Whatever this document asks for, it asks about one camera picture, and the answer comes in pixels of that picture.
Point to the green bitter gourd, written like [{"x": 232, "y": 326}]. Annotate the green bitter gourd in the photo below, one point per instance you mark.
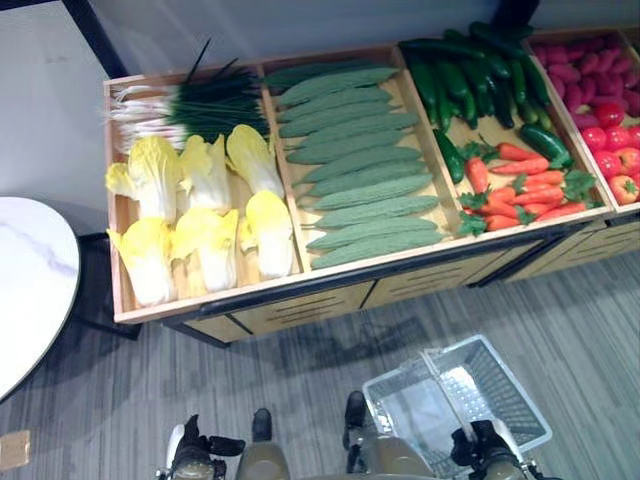
[
  {"x": 335, "y": 100},
  {"x": 375, "y": 214},
  {"x": 375, "y": 246},
  {"x": 355, "y": 125},
  {"x": 365, "y": 171},
  {"x": 375, "y": 229},
  {"x": 300, "y": 75},
  {"x": 360, "y": 155},
  {"x": 345, "y": 81},
  {"x": 370, "y": 185},
  {"x": 385, "y": 200},
  {"x": 350, "y": 142},
  {"x": 345, "y": 112}
]

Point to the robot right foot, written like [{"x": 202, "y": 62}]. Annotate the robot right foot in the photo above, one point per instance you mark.
[{"x": 355, "y": 415}]

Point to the robot leg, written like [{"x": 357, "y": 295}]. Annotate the robot leg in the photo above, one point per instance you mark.
[
  {"x": 395, "y": 460},
  {"x": 262, "y": 462}
]

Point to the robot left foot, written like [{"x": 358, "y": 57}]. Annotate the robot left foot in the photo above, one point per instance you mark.
[{"x": 262, "y": 425}]

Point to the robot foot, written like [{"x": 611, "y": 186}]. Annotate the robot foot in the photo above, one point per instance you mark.
[
  {"x": 355, "y": 415},
  {"x": 262, "y": 425}
]

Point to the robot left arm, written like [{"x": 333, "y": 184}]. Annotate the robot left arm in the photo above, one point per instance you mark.
[{"x": 192, "y": 472}]

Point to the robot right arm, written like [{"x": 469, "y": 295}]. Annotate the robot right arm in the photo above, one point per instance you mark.
[{"x": 515, "y": 470}]

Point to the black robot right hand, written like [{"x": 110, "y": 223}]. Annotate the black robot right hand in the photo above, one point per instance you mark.
[{"x": 480, "y": 442}]

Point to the orange carrot with leaves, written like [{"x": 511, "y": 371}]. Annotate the orange carrot with leaves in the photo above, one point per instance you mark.
[
  {"x": 500, "y": 209},
  {"x": 545, "y": 177},
  {"x": 540, "y": 207},
  {"x": 540, "y": 195},
  {"x": 477, "y": 172},
  {"x": 525, "y": 166},
  {"x": 500, "y": 195},
  {"x": 560, "y": 212},
  {"x": 515, "y": 151},
  {"x": 500, "y": 222}
]

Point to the green onion bunch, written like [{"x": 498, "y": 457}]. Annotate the green onion bunch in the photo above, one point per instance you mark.
[{"x": 210, "y": 102}]

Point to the black wall frame post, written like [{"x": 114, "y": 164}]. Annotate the black wall frame post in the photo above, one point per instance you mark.
[{"x": 97, "y": 37}]

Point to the robot left leg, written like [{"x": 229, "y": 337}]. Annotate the robot left leg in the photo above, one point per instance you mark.
[{"x": 262, "y": 462}]

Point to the robot right leg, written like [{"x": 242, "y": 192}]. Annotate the robot right leg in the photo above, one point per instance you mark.
[{"x": 395, "y": 460}]

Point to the brown cardboard box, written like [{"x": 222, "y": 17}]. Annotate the brown cardboard box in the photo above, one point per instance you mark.
[{"x": 15, "y": 449}]

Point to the black table base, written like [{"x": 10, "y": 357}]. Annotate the black table base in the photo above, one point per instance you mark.
[{"x": 97, "y": 280}]

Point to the round white marble table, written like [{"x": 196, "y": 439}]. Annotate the round white marble table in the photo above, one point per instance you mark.
[{"x": 30, "y": 285}]

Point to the pink red fruit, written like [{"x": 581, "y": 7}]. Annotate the pink red fruit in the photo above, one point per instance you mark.
[
  {"x": 564, "y": 73},
  {"x": 574, "y": 97},
  {"x": 557, "y": 86},
  {"x": 609, "y": 61},
  {"x": 590, "y": 64},
  {"x": 606, "y": 84},
  {"x": 586, "y": 121},
  {"x": 624, "y": 66},
  {"x": 540, "y": 55},
  {"x": 556, "y": 56},
  {"x": 588, "y": 90},
  {"x": 631, "y": 102}
]

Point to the wooden fruit display stand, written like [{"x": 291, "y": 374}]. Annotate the wooden fruit display stand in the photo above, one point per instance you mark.
[{"x": 590, "y": 245}]

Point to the dark green cucumber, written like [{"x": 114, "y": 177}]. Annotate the dark green cucumber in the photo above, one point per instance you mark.
[
  {"x": 535, "y": 80},
  {"x": 504, "y": 107},
  {"x": 518, "y": 80},
  {"x": 443, "y": 107},
  {"x": 545, "y": 142},
  {"x": 453, "y": 77},
  {"x": 486, "y": 97},
  {"x": 450, "y": 155},
  {"x": 425, "y": 85},
  {"x": 495, "y": 37},
  {"x": 440, "y": 47},
  {"x": 535, "y": 116},
  {"x": 495, "y": 62},
  {"x": 470, "y": 107}
]

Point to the red tomato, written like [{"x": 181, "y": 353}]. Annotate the red tomato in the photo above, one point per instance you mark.
[
  {"x": 594, "y": 139},
  {"x": 610, "y": 115},
  {"x": 618, "y": 137},
  {"x": 606, "y": 164}
]

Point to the wooden vegetable display stand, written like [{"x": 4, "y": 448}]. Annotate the wooden vegetable display stand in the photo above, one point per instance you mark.
[{"x": 340, "y": 292}]

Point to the yellow napa cabbage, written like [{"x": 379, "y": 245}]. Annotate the yellow napa cabbage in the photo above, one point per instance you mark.
[
  {"x": 252, "y": 155},
  {"x": 207, "y": 175},
  {"x": 212, "y": 250},
  {"x": 270, "y": 230},
  {"x": 147, "y": 260},
  {"x": 155, "y": 175}
]

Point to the white plastic shopping basket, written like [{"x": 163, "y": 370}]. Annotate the white plastic shopping basket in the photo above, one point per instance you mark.
[{"x": 480, "y": 385}]

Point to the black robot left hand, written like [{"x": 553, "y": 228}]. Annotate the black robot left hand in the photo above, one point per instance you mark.
[{"x": 200, "y": 445}]

